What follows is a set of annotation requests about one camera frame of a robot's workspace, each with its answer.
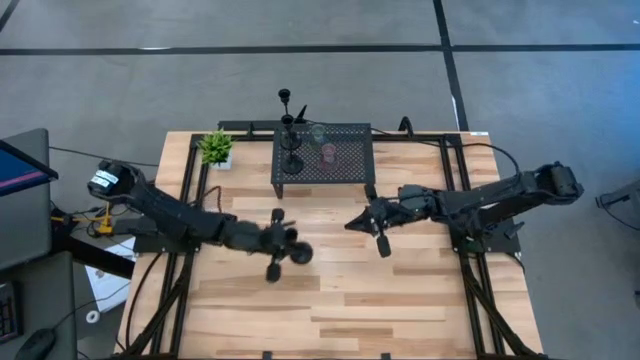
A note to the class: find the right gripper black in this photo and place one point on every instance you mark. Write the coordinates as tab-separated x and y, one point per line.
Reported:
382	245

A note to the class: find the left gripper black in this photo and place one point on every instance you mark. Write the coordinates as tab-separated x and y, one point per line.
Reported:
255	239

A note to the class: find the black metal candlestick holder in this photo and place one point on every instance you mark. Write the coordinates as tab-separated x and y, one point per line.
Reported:
301	253
292	165
291	141

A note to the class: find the pink ribbed glass candle holder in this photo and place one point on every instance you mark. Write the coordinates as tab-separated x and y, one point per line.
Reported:
328	157

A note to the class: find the clear ribbed glass candle holder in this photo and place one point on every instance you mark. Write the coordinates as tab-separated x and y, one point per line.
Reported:
317	135

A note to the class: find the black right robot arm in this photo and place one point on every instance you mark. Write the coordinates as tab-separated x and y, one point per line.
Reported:
500	197

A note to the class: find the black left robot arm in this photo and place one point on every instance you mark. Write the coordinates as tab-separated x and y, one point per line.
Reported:
165	215

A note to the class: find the black mesh metal riser table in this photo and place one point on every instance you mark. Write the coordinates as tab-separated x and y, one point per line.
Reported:
350	172

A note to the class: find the green plant in white pot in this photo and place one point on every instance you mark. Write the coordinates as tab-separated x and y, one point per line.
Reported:
216	147

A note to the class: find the wooden table right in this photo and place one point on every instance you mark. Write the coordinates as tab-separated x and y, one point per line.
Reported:
240	126

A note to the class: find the white paper sheet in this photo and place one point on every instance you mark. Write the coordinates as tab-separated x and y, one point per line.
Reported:
107	290

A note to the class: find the black desk leg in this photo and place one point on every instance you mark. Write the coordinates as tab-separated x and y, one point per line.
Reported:
95	257

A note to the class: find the white tape roll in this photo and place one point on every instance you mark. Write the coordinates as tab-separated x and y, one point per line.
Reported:
89	316

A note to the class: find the grey stand base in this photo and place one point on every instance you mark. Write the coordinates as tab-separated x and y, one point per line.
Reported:
617	200

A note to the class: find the grey desk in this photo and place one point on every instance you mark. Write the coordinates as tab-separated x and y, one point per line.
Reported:
25	225

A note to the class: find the black computer mouse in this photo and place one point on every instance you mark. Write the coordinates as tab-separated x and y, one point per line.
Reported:
35	345

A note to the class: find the monitor with blue screen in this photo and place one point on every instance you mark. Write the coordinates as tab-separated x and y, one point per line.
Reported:
20	172

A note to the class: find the black keyboard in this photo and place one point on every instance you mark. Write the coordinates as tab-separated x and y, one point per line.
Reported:
7	315

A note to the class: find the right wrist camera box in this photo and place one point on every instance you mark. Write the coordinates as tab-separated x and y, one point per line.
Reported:
391	210

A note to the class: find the black arched bracket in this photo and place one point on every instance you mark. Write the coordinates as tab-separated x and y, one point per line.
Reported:
406	126

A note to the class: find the black fin-shaped bracket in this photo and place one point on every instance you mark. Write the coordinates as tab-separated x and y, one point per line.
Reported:
301	115

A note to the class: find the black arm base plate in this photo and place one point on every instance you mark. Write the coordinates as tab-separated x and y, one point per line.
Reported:
150	245
500	246

